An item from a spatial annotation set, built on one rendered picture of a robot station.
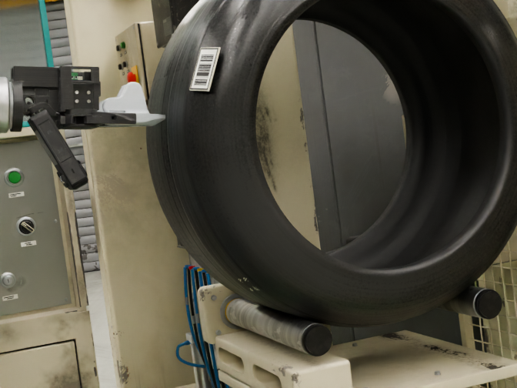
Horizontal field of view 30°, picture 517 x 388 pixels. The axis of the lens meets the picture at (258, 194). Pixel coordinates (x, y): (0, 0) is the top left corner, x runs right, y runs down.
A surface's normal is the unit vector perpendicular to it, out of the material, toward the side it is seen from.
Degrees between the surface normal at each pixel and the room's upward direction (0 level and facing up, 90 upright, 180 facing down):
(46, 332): 90
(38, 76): 90
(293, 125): 90
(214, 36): 66
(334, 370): 90
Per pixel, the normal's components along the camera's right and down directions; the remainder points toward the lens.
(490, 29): 0.48, -0.11
